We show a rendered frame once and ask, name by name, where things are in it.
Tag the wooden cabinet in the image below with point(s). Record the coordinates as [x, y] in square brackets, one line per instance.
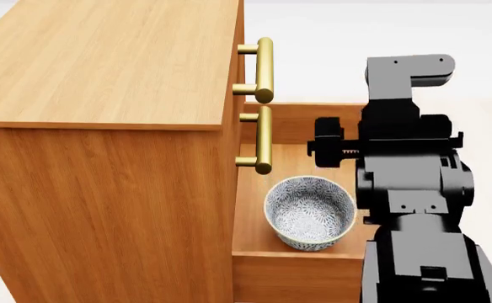
[103, 142]

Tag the grey black camera mount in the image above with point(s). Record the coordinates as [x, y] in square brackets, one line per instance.
[389, 79]

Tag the wooden drawer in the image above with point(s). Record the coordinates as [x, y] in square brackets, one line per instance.
[296, 277]

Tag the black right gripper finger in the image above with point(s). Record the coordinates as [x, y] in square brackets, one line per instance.
[437, 126]
[328, 142]

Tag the blue white patterned bowl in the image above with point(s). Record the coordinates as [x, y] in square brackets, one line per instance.
[309, 214]

